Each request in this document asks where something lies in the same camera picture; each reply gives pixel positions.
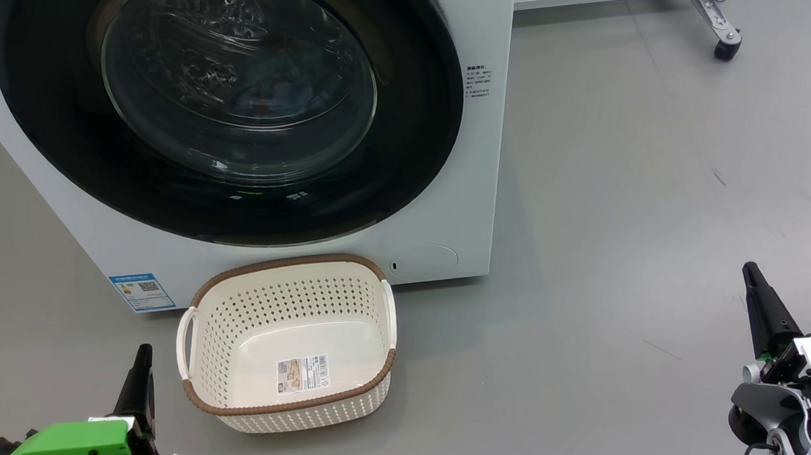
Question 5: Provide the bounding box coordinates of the cream perforated basket brown rim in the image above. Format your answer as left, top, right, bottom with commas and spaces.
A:
171, 250, 404, 440

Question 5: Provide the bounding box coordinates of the paper product label in basket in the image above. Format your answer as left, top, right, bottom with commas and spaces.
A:
276, 353, 332, 394

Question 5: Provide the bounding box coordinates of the white front-load washing machine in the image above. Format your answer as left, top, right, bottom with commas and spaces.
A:
0, 0, 540, 323

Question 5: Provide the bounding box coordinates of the dark round glass washer door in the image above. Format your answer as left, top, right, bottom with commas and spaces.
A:
0, 0, 474, 267

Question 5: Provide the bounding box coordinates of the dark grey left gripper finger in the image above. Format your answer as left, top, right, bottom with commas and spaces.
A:
108, 343, 159, 438

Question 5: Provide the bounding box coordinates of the metal partition leg with caster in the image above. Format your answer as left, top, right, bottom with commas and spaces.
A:
688, 0, 745, 64

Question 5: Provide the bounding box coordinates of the small black text label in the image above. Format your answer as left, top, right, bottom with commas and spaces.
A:
466, 64, 496, 101

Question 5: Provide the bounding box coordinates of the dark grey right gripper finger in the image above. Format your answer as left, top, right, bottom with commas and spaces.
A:
741, 258, 804, 361

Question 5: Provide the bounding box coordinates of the blue energy label sticker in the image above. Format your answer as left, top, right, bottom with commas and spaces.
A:
108, 271, 177, 315

